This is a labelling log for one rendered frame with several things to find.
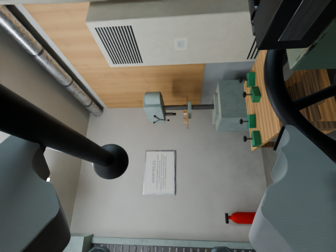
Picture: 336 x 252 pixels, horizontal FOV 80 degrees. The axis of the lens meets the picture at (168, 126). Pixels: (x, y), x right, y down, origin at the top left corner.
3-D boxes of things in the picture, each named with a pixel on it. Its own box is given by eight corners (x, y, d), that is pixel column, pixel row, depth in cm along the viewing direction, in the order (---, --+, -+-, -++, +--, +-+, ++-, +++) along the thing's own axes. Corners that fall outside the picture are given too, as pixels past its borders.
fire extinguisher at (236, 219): (270, 210, 265) (223, 209, 270) (276, 211, 247) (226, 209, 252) (272, 225, 258) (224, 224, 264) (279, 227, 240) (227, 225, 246)
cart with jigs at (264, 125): (301, 82, 189) (231, 84, 195) (347, 37, 135) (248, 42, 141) (317, 151, 168) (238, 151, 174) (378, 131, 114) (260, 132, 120)
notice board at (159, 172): (175, 150, 305) (145, 150, 309) (175, 150, 304) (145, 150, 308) (175, 195, 282) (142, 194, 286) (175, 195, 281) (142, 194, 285)
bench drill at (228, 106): (265, 99, 275) (151, 102, 290) (286, 71, 218) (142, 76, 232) (271, 132, 257) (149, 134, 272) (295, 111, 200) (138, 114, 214)
